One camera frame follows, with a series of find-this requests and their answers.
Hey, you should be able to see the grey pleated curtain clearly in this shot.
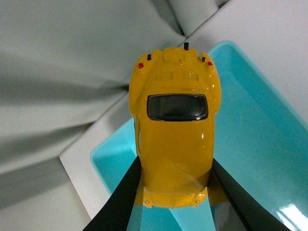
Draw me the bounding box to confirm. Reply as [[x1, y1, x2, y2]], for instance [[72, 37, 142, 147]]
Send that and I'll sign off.
[[0, 0, 224, 231]]

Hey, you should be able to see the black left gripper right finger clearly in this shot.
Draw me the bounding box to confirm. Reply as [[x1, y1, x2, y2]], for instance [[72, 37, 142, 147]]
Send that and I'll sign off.
[[208, 159, 289, 231]]

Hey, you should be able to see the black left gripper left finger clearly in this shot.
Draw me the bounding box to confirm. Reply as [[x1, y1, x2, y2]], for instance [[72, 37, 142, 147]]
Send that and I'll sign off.
[[84, 156, 144, 231]]

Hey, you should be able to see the yellow beetle toy car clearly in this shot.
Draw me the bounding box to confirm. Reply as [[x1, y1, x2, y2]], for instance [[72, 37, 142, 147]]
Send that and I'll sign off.
[[129, 43, 221, 208]]

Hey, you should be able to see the turquoise plastic tray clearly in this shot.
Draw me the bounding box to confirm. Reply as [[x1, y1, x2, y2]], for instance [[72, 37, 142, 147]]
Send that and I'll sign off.
[[91, 41, 308, 231]]

